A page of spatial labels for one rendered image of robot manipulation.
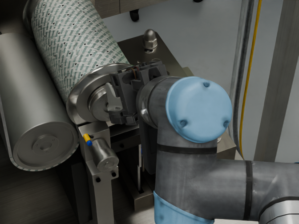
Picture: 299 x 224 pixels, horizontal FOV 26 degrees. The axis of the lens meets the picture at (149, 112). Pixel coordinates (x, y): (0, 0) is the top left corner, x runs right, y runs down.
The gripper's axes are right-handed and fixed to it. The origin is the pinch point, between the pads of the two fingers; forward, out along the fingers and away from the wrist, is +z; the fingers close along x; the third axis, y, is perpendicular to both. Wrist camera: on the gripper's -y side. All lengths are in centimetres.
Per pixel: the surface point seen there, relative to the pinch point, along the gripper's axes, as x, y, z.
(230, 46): -103, -14, 178
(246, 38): -59, -2, 70
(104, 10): -10.0, 16.8, 34.3
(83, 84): 5.9, 5.9, 0.0
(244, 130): -83, -46, 140
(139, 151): -3.9, -11.3, 15.2
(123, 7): -14.4, 16.3, 34.8
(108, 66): 1.4, 7.6, -1.4
